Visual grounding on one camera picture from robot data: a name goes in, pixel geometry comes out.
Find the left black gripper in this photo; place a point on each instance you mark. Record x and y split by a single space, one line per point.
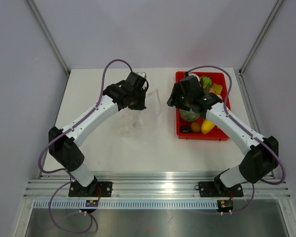
140 106

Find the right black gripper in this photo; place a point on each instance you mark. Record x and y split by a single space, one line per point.
176 91

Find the clear zip top bag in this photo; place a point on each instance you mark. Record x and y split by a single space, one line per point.
130 121

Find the yellow mango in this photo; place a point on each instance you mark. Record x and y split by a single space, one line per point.
207 126

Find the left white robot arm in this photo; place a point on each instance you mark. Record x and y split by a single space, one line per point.
65 142

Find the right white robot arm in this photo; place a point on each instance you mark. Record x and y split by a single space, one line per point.
260 153

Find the green netted melon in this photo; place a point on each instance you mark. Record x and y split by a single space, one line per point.
188 116

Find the black dark fruit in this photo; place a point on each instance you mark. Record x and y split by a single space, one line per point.
185 129

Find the small orange fruit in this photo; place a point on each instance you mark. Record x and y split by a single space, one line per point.
195 127

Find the green leafy vegetable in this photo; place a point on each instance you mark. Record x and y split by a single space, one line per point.
205 81

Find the yellow star fruit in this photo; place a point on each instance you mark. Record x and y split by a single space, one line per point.
217 88

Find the red plastic tray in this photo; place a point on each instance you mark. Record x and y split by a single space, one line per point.
206 102

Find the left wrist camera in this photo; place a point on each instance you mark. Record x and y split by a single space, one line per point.
142 74

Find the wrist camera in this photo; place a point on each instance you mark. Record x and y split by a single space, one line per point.
142 74
191 74

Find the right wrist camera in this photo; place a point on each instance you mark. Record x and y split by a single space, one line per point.
191 74

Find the aluminium rail beam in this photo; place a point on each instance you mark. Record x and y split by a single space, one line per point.
152 185

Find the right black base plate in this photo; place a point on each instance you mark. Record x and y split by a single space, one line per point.
207 189

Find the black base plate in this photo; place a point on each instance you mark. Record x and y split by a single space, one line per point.
100 189
207 189

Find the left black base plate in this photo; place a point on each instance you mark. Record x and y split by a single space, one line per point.
100 189

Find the white slotted cable duct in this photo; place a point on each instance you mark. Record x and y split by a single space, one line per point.
127 204

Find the left aluminium frame post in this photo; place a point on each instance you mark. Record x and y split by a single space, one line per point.
48 36

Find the aluminium frame post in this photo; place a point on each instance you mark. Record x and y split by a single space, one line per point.
48 36
262 34

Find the right aluminium frame post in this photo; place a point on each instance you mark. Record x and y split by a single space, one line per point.
262 34

